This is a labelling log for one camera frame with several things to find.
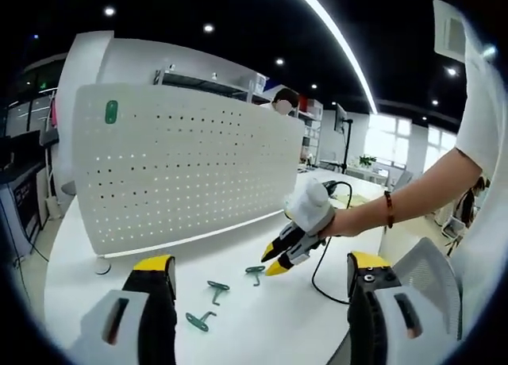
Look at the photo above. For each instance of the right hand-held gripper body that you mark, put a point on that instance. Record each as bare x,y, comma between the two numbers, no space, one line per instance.
309,210

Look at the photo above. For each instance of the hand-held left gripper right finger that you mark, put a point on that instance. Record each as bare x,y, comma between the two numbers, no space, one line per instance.
369,305

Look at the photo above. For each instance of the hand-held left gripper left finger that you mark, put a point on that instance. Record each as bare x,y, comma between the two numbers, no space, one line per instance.
148,301

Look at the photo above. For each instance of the green hook assembly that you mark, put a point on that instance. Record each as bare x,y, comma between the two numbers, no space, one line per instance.
219,286
197,321
111,112
255,270

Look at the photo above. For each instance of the white perforated mounting plate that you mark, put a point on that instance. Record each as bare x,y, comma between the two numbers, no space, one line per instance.
190,174

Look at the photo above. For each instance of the person's right hand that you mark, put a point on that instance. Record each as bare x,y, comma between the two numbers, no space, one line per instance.
357,218

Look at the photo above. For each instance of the white mesh office chair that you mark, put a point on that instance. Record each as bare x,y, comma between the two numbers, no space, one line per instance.
428,270

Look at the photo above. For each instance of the small potted plant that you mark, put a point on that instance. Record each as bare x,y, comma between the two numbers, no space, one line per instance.
367,160

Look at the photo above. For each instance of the shelf of white storage boxes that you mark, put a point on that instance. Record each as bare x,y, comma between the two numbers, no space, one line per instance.
311,127

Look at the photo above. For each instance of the black monitor on stand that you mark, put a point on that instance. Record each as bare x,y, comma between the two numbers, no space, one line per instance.
341,117

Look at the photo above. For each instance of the black equipment cart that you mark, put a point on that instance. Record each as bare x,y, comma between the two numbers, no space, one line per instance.
24,190

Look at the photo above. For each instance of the linear ceiling light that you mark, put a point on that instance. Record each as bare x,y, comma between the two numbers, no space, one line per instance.
341,43

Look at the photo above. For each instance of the person's white shirt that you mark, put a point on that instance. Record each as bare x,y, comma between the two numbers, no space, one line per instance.
484,123

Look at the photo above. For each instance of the red garment on rack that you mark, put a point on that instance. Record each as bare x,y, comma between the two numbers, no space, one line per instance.
52,115

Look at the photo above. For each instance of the ceiling air conditioner vent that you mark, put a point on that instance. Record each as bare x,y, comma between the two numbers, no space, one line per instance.
452,35

